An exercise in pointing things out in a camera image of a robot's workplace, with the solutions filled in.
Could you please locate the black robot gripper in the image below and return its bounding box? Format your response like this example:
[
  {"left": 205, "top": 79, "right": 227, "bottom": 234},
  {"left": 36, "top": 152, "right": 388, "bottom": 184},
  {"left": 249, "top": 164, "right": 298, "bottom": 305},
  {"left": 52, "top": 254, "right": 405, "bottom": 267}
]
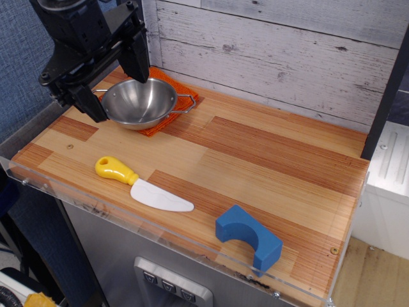
[{"left": 30, "top": 1, "right": 150, "bottom": 123}]

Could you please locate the blue arch-shaped block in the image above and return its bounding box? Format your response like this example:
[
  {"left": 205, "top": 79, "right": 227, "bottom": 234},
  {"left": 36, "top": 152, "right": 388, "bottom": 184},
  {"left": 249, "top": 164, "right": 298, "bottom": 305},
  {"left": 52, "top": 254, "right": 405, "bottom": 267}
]
[{"left": 215, "top": 205, "right": 283, "bottom": 277}]

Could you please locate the orange knitted cloth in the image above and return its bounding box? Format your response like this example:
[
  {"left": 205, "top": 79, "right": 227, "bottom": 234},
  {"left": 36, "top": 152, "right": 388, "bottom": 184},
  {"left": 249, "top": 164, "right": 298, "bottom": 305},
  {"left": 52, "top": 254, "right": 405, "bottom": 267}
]
[{"left": 98, "top": 66, "right": 200, "bottom": 138}]

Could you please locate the stainless steel cabinet front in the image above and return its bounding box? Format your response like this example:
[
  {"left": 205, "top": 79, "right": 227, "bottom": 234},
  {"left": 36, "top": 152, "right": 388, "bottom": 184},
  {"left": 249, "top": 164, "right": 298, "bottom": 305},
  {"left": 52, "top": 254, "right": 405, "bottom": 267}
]
[{"left": 63, "top": 202, "right": 290, "bottom": 306}]

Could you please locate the clear acrylic front guard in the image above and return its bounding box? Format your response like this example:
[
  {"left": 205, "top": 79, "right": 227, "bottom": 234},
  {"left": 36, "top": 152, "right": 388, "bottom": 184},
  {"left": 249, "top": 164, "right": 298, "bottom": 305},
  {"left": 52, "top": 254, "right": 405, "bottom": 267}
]
[{"left": 2, "top": 150, "right": 369, "bottom": 306}]

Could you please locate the silver button control panel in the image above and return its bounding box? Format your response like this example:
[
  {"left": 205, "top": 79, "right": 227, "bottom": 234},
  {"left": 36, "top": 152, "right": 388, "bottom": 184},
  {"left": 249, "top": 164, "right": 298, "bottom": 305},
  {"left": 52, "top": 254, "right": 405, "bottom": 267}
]
[{"left": 134, "top": 256, "right": 213, "bottom": 306}]

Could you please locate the white appliance at right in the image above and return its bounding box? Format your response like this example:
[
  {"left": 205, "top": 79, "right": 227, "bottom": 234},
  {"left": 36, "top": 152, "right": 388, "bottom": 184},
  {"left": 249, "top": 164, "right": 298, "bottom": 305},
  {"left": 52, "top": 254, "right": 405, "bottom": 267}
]
[{"left": 351, "top": 122, "right": 408, "bottom": 259}]

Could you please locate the stainless steel bowl with handles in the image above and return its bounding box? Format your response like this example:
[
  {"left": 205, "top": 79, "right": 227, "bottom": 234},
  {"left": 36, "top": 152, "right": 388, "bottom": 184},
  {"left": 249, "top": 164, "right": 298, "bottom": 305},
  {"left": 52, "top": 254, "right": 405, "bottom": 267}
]
[{"left": 91, "top": 77, "right": 197, "bottom": 131}]

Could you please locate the yellow-handled white toy knife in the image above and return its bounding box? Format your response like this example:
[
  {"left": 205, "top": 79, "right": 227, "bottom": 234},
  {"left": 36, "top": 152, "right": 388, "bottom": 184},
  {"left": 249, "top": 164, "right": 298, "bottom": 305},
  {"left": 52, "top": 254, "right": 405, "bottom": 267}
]
[{"left": 95, "top": 156, "right": 195, "bottom": 212}]

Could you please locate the black corrugated hose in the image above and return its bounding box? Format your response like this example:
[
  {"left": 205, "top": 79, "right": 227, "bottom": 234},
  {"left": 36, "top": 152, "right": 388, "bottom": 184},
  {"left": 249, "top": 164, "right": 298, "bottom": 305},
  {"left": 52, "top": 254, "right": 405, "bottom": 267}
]
[{"left": 0, "top": 286, "right": 20, "bottom": 307}]

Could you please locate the black vertical post right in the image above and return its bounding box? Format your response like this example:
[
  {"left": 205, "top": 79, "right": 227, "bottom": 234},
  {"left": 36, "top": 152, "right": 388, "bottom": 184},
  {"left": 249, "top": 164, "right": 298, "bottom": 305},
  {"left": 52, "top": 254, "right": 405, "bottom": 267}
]
[{"left": 360, "top": 0, "right": 409, "bottom": 160}]

